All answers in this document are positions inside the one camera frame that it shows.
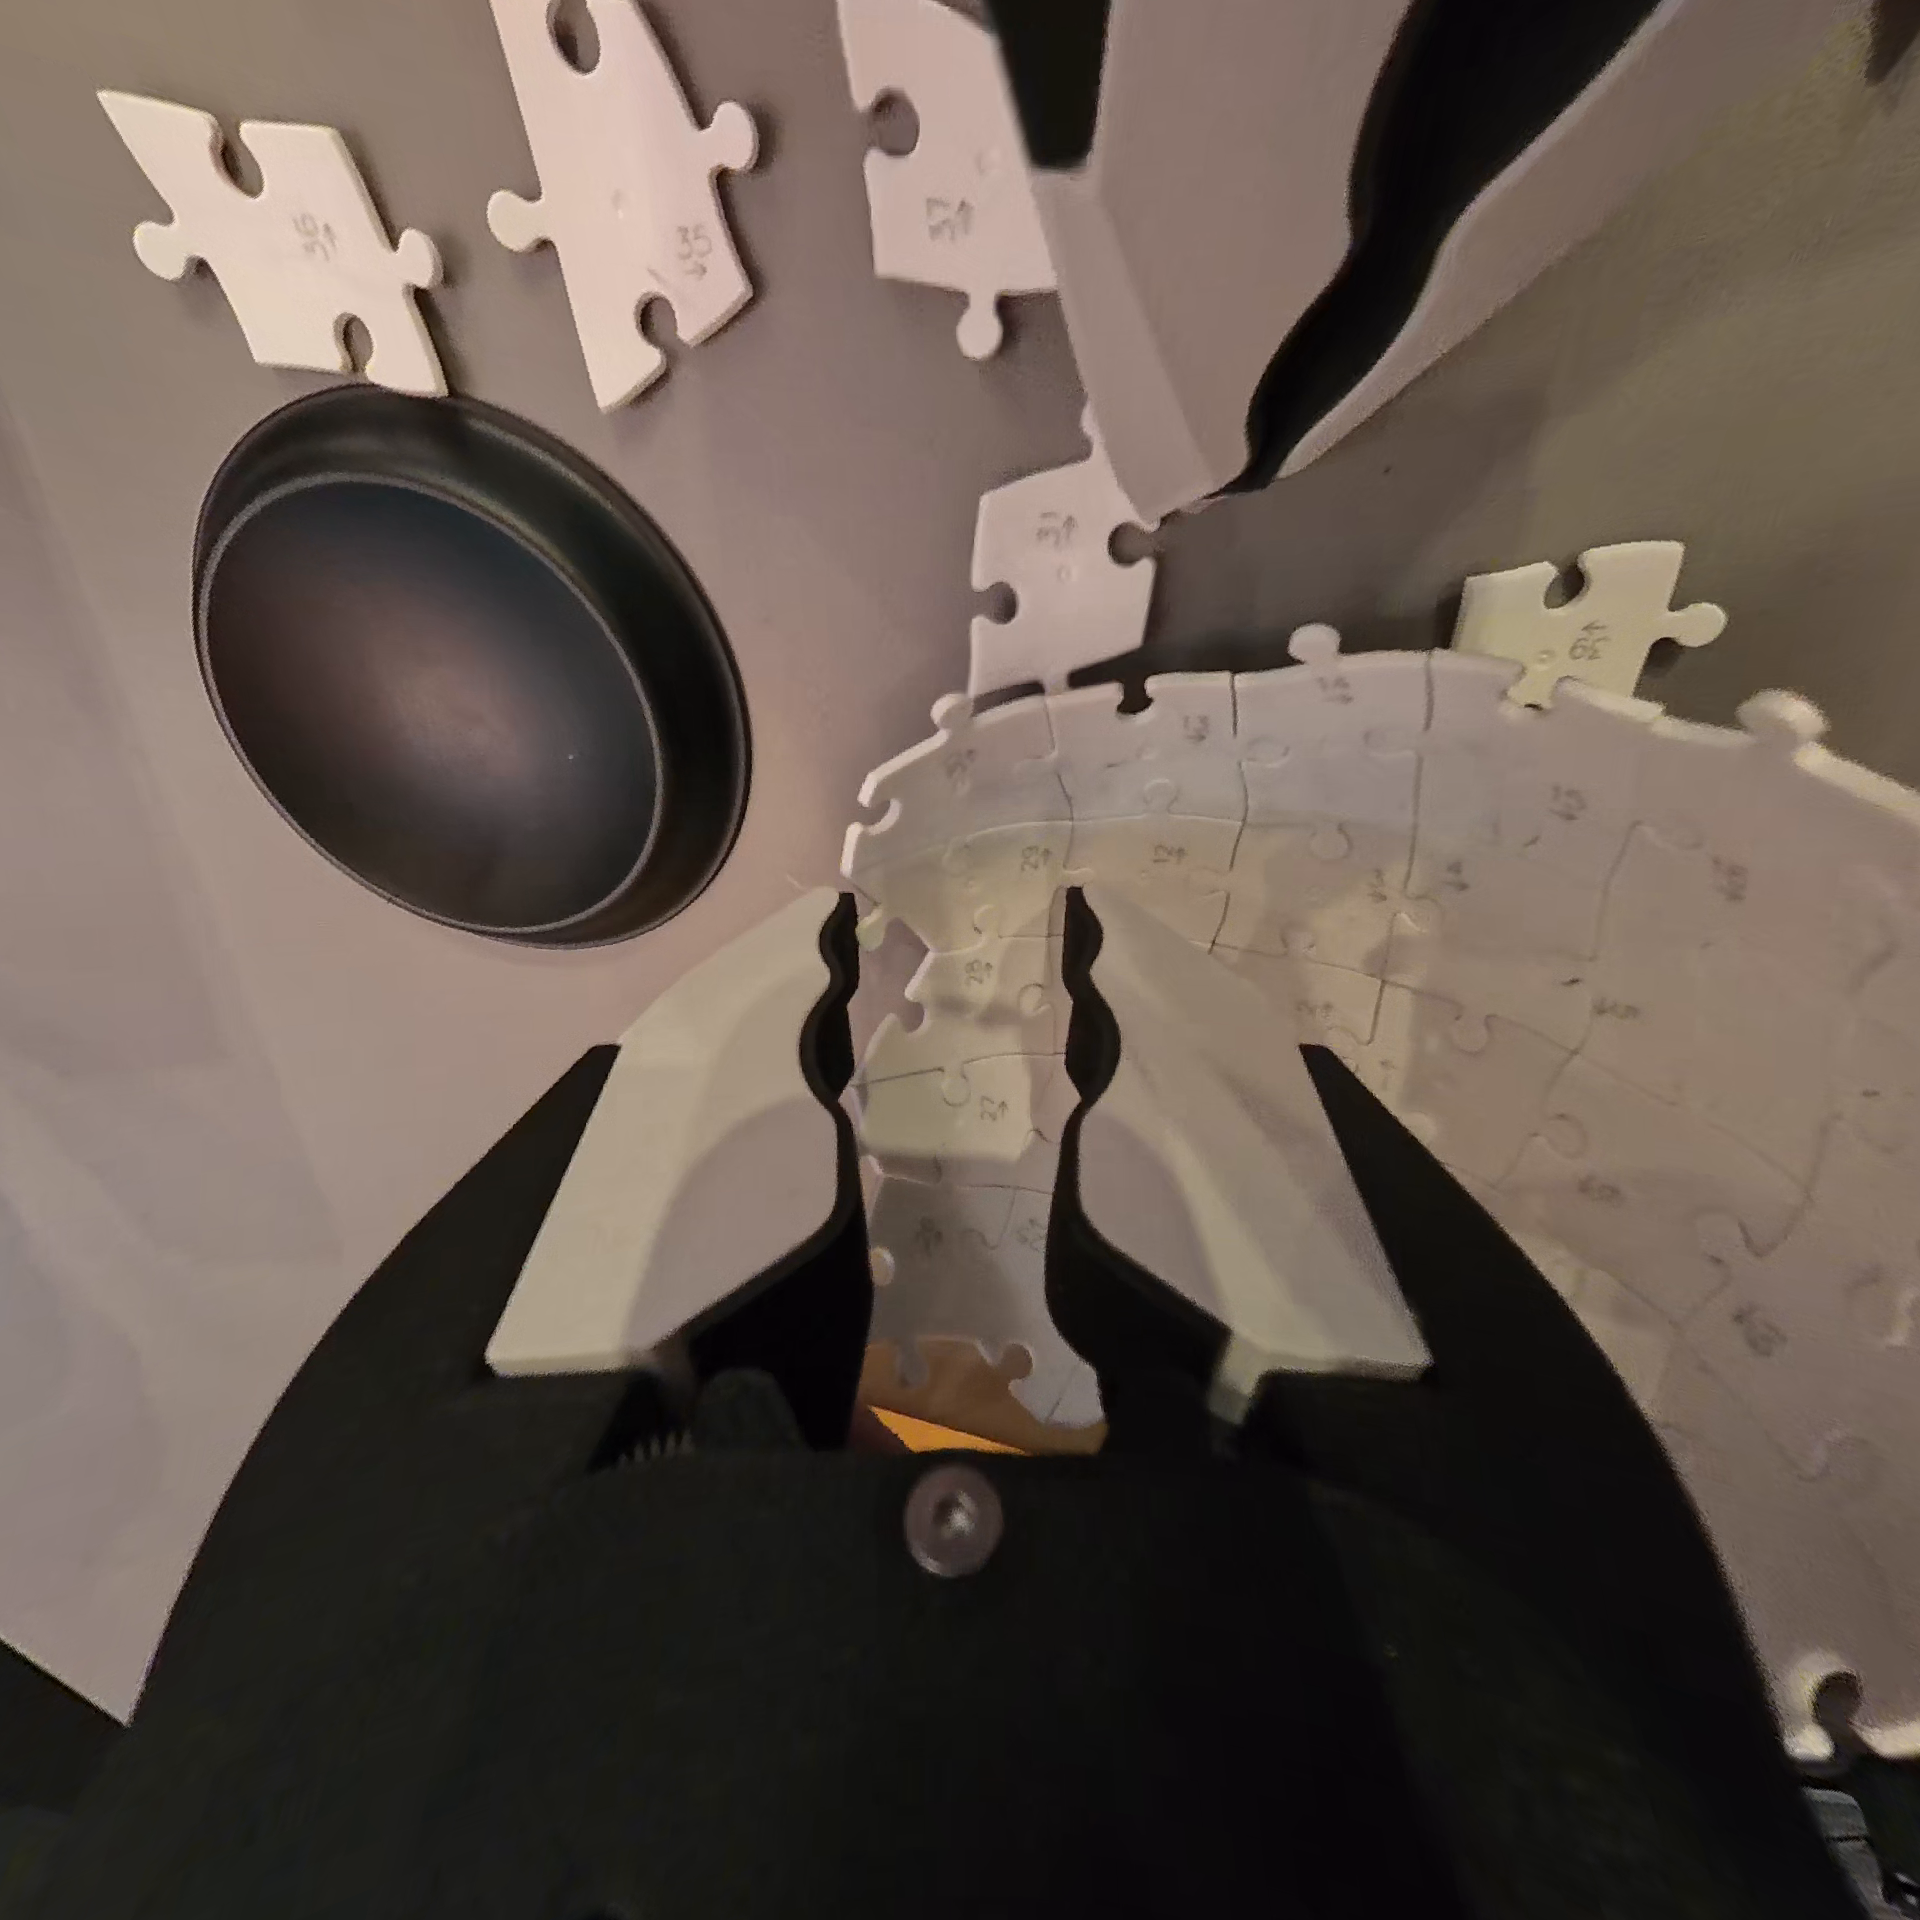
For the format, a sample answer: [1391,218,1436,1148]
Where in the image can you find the black round ball stand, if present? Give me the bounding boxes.
[190,381,751,952]

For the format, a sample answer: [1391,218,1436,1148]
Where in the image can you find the single white-backed puzzle piece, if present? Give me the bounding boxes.
[1445,539,1731,708]
[967,404,1163,699]
[97,92,450,398]
[837,0,1059,362]
[484,0,759,415]

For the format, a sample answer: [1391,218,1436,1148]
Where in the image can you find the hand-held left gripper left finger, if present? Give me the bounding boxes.
[484,886,879,1452]

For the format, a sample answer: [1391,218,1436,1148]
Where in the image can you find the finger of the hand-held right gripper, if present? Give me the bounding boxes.
[981,0,1669,518]
[1284,0,1882,481]

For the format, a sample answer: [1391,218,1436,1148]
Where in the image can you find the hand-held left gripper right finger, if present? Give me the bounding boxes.
[1043,886,1436,1452]

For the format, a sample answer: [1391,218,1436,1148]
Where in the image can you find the colourful curved puzzle ball shell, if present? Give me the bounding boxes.
[838,621,1920,1764]

